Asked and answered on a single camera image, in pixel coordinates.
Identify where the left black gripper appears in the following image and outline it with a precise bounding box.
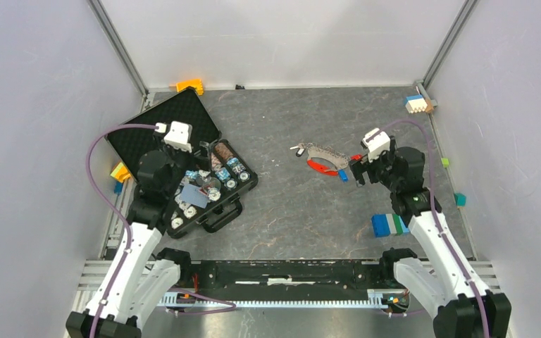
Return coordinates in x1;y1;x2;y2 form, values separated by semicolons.
154;132;213;197

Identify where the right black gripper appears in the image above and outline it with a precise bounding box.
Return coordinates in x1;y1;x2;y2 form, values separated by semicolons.
349;144;401;192

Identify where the keyring with blue red tags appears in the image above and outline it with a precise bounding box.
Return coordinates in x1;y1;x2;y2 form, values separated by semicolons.
304;143;362;182

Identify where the key with black tag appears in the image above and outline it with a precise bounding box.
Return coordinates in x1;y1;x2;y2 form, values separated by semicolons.
290;146;306;157

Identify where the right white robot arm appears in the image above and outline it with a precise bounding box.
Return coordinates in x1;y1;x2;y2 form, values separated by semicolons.
349;146;512;337

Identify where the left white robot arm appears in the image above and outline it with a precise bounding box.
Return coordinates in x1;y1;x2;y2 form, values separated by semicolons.
66;138;194;337

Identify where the black poker chip case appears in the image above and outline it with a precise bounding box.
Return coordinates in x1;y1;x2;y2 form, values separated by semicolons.
106;89;259;239

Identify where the blue green white brick stack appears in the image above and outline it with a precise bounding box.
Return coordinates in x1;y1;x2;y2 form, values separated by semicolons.
371;213;410;238

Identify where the orange toy brick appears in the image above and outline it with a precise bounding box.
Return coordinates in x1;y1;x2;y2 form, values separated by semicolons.
175;78;204;96

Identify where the blue white brown brick stack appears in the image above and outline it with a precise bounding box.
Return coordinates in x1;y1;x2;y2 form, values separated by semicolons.
405;94;434;114

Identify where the yellow orange brick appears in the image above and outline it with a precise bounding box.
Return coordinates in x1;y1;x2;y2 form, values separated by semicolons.
110;161;132;183

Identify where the small blue block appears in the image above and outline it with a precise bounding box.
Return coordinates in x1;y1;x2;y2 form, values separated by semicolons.
113;182;124;195

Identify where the teal cube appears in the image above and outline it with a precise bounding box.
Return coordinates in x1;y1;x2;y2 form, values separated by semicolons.
454;192;466;208

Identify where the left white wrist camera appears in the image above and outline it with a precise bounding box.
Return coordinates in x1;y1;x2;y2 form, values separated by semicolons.
154;121;192;154

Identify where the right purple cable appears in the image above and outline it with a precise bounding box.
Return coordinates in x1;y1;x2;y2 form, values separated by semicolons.
380;118;492;338

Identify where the purple cable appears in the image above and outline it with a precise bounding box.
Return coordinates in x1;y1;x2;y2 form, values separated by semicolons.
86;123;169;338
380;118;492;338

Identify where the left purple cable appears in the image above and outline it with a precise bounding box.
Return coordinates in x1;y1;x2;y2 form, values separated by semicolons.
86;123;169;338

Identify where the white slotted cable duct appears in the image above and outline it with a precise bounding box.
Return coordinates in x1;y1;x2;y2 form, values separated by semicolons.
157;285;387;309

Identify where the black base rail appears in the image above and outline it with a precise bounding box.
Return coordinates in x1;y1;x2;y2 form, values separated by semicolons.
165;248;417;302

